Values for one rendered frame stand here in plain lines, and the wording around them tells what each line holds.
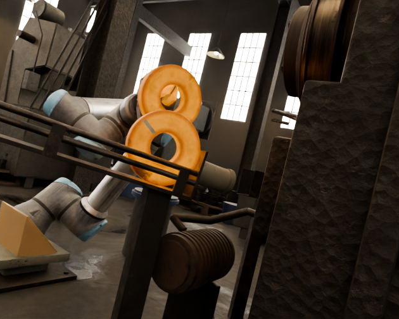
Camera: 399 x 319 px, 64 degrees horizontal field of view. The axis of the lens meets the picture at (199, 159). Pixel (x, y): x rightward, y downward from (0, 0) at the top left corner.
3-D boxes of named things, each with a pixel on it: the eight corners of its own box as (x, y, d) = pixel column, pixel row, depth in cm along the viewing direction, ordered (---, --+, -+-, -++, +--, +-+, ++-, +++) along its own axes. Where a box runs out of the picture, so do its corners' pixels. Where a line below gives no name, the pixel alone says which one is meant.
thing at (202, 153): (191, 201, 66) (208, 152, 67) (189, 200, 66) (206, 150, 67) (179, 194, 73) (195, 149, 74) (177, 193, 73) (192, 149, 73)
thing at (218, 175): (230, 197, 71) (239, 171, 71) (195, 185, 67) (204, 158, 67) (218, 192, 76) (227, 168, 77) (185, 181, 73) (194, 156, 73)
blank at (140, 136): (159, 201, 66) (156, 198, 69) (215, 153, 70) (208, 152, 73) (110, 142, 61) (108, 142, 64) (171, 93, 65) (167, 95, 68)
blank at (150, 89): (211, 82, 79) (204, 83, 82) (156, 51, 71) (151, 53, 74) (189, 141, 79) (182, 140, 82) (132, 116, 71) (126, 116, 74)
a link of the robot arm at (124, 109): (117, 121, 94) (147, 130, 99) (123, 117, 90) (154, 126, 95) (121, 93, 96) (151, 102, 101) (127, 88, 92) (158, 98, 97)
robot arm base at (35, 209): (6, 202, 150) (24, 188, 156) (25, 227, 163) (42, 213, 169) (28, 218, 141) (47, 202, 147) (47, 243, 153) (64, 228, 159)
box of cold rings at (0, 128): (64, 177, 480) (78, 121, 481) (104, 193, 429) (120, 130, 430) (-29, 168, 377) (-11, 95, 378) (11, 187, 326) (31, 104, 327)
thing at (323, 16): (339, 143, 117) (368, 19, 118) (313, 109, 77) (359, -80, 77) (320, 140, 120) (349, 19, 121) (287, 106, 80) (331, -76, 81)
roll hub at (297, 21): (311, 108, 114) (329, 31, 115) (291, 81, 90) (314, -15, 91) (296, 106, 117) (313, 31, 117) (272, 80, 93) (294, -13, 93)
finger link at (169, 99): (177, 68, 77) (159, 81, 84) (174, 91, 75) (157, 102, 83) (188, 73, 78) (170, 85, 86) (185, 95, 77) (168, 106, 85)
